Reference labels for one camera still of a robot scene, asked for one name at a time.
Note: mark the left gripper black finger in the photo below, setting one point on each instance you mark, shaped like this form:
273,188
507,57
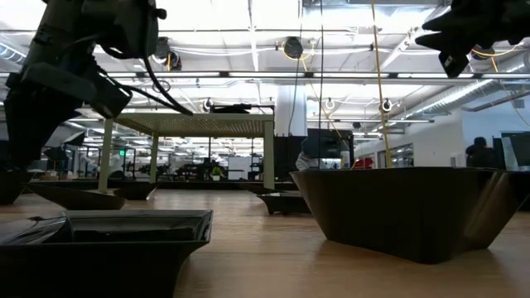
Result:
66,103
27,116

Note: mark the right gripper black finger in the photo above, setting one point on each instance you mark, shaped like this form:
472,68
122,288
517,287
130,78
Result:
455,49
455,20

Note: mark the black wavy square mini plate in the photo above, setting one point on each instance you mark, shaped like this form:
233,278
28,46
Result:
393,215

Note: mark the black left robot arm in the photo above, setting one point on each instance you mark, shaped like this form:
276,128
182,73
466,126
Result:
124,25

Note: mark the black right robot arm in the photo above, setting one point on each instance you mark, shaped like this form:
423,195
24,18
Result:
519,16

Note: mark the person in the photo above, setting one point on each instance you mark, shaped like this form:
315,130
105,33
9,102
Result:
308,162
480,155

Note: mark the narrow black monitor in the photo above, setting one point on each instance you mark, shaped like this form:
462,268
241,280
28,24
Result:
500,153

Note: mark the dark wide monitor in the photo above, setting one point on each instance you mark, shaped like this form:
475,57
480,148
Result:
522,149

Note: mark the red object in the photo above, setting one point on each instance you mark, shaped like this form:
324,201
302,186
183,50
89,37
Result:
364,164

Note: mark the white bottle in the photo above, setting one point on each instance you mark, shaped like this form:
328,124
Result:
345,159

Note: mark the small potted plant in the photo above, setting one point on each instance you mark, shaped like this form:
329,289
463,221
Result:
216,171

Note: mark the white building column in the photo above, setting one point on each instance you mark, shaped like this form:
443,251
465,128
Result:
290,111

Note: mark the white background board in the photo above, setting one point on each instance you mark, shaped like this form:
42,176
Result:
238,167

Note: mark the ceiling light strip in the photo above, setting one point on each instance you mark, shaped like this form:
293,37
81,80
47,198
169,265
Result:
269,75

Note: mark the silver air duct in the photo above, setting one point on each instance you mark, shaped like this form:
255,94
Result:
463,97

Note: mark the black aluminium table frame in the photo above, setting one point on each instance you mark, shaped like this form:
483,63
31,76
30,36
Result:
186,185

